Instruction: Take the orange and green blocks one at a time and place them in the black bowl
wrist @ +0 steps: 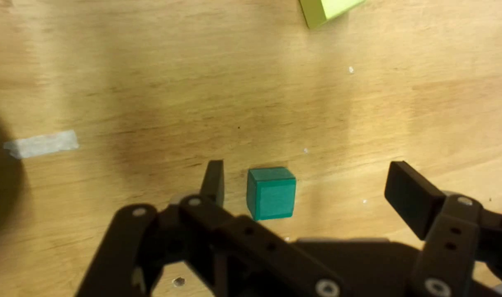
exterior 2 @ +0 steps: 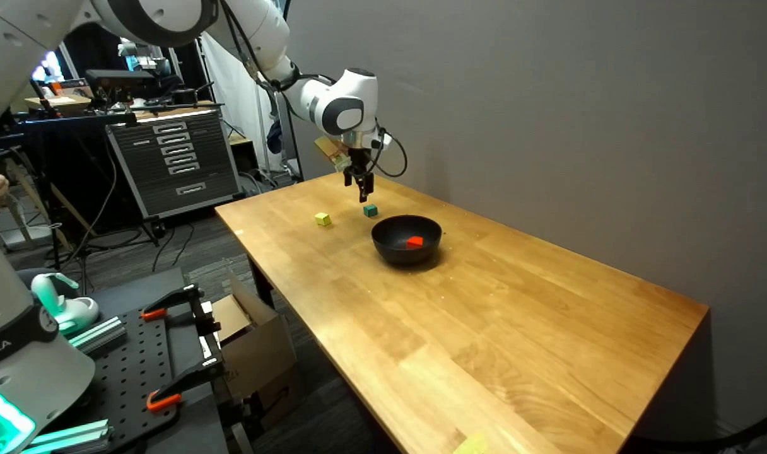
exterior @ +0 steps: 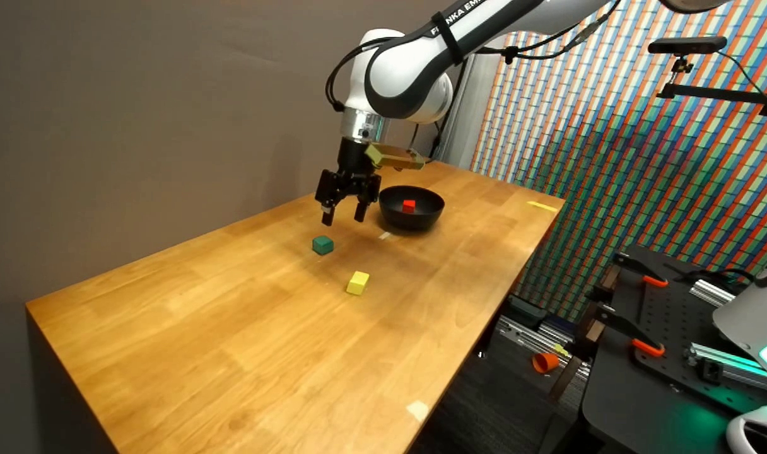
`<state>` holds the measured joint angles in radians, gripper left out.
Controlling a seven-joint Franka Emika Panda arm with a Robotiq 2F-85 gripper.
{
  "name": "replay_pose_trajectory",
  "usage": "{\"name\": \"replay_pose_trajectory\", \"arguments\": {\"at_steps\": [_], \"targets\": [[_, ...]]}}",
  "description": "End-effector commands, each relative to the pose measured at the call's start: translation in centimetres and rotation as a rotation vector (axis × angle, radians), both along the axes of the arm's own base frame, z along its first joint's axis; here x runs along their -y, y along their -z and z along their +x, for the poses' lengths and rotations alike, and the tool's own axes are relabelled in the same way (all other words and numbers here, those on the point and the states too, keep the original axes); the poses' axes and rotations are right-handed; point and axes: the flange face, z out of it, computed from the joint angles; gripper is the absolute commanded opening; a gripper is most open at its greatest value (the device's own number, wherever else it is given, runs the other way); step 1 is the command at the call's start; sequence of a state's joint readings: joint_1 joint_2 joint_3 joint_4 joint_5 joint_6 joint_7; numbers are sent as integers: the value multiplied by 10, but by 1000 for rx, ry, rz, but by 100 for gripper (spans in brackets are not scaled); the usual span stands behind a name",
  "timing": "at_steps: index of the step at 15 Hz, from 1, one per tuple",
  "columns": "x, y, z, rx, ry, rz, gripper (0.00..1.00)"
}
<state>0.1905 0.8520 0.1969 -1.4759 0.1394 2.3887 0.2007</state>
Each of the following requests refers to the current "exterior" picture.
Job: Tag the yellow tape strip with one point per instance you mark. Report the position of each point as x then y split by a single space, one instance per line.
544 206

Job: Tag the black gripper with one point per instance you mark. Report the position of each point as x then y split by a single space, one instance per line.
349 180

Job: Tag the yellow block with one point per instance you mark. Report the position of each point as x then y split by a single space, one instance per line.
356 283

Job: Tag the black perforated breadboard plate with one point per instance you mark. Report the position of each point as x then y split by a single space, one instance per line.
653 404

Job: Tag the black external camera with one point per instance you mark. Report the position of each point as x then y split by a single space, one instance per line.
687 43

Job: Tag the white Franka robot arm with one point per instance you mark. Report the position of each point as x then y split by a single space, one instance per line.
409 76

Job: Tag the black camera mount rod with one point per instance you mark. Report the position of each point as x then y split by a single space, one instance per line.
720 92

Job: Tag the aluminium profile rail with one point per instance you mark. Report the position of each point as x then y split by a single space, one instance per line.
728 362
713 293

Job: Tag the black bowl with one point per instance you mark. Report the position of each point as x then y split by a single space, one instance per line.
431 219

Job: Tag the white curved plastic device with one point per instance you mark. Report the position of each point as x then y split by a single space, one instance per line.
740 425

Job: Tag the green block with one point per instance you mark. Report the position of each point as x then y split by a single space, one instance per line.
322 246

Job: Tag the colourful patterned curtain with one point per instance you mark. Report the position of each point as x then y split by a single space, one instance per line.
611 168

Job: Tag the orange block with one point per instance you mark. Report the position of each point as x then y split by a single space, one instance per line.
409 206

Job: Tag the white tape piece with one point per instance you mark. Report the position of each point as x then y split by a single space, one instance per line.
418 409

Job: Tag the small orange cap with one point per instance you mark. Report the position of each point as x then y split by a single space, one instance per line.
546 362

